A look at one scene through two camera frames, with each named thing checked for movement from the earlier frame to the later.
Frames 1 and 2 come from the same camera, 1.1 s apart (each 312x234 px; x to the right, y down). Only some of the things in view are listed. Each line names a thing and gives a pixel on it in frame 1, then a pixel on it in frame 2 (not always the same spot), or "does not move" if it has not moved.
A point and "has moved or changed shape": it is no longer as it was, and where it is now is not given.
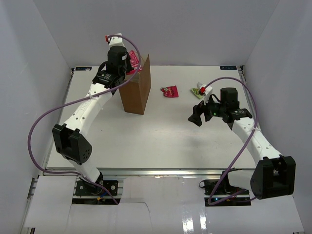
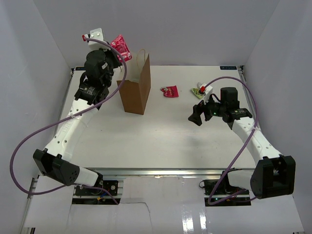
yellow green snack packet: x=196 y=90 does not move
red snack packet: x=134 y=63 has moved or changed shape
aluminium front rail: x=154 y=172 does not move
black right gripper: x=198 y=110 does not move
